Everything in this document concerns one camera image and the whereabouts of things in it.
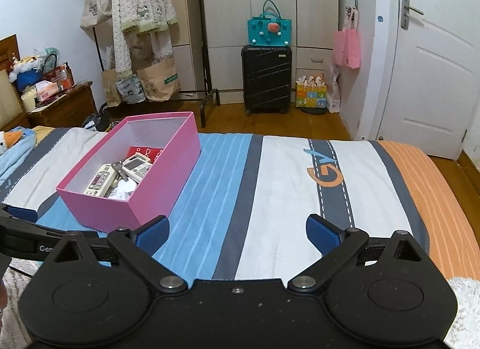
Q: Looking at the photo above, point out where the grey fluffy cloth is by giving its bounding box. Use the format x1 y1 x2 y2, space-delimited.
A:
0 257 44 338

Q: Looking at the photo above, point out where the pink cardboard box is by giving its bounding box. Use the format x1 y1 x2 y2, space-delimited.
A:
55 111 201 234

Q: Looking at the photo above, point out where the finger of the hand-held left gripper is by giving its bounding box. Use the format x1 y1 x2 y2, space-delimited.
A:
0 204 39 223
0 216 99 240

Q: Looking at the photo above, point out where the wooden nightstand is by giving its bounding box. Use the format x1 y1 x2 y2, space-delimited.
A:
26 80 99 129

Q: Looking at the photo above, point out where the black clothes rack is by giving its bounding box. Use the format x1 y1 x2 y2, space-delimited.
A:
84 0 221 129

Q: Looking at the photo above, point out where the black bag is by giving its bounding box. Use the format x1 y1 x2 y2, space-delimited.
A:
80 103 113 132

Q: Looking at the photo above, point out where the white door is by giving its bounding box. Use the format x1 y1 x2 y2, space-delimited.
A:
377 0 477 160

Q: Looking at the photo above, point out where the white printed bag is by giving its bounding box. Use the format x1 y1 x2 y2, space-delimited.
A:
115 75 146 104

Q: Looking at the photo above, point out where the black suitcase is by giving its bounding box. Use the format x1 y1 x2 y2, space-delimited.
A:
241 44 293 116

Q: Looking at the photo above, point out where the canvas tote bag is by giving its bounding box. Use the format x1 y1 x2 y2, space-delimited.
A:
80 0 113 30

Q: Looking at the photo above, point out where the white fluffy rug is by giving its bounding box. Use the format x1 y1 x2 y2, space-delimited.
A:
446 276 480 349

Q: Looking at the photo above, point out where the blue bag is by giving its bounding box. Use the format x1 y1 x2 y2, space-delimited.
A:
15 67 44 91

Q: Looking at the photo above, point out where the white plastic bag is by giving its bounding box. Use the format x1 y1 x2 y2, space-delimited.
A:
325 64 342 114

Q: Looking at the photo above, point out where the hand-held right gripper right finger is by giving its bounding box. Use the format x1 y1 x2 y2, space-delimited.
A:
286 213 431 296

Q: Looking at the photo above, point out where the brown paper bag green label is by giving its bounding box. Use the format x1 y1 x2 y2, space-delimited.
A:
137 55 181 102

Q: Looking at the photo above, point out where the light blue duck blanket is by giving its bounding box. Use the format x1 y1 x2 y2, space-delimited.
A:
0 126 36 181

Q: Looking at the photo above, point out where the colourful patterned gift bag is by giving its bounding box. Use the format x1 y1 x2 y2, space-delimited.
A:
295 74 328 109

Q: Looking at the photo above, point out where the white charger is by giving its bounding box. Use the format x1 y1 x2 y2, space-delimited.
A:
112 180 136 201

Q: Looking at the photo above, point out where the pink gift bag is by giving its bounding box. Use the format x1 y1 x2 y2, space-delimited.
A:
333 29 347 66
344 7 362 69

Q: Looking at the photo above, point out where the clear plastic bag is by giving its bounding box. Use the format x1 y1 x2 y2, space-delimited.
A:
34 47 59 72

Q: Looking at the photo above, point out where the white remote control pink screen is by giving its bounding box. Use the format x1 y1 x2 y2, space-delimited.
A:
82 168 118 197

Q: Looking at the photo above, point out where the white stuffed toy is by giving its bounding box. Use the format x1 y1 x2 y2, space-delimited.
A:
8 57 42 81

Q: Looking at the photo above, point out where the metal door handle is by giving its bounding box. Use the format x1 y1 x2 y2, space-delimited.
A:
400 0 424 30

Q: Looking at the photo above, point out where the red snack package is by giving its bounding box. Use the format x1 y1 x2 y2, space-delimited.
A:
43 64 76 90

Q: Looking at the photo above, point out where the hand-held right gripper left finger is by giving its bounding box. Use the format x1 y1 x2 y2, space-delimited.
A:
48 214 189 296

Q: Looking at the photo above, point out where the pink white tissue box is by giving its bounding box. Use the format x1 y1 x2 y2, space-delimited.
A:
34 80 60 102

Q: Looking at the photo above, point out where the beige remote control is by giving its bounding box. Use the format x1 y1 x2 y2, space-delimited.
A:
121 159 154 184

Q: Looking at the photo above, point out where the teal handbag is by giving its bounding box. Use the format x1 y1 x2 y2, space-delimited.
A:
247 0 293 46

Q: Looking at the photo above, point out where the small brown paper bag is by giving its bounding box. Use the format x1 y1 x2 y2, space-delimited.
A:
101 67 124 107

